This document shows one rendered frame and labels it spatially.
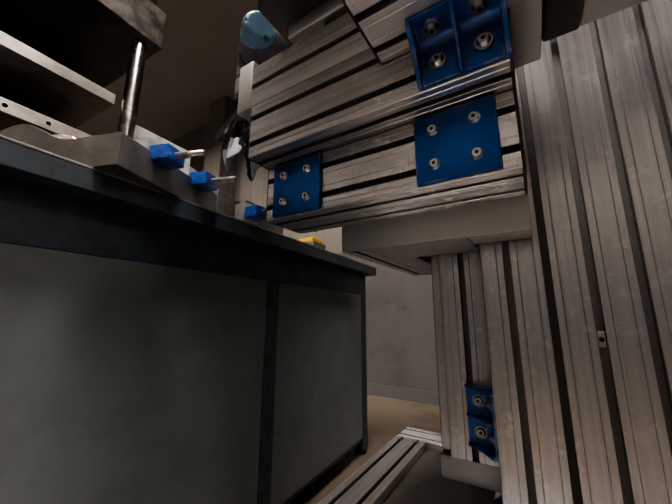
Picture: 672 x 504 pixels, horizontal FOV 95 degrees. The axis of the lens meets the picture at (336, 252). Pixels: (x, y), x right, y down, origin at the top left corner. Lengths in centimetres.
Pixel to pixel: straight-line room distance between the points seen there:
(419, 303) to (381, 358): 50
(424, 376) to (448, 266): 182
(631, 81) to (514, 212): 23
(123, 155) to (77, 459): 47
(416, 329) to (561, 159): 190
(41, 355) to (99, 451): 18
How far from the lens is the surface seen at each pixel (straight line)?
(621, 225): 51
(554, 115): 56
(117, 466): 72
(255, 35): 87
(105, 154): 61
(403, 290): 235
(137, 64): 184
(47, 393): 64
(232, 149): 87
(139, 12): 195
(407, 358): 236
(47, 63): 176
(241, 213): 81
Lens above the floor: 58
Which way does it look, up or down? 12 degrees up
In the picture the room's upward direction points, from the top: straight up
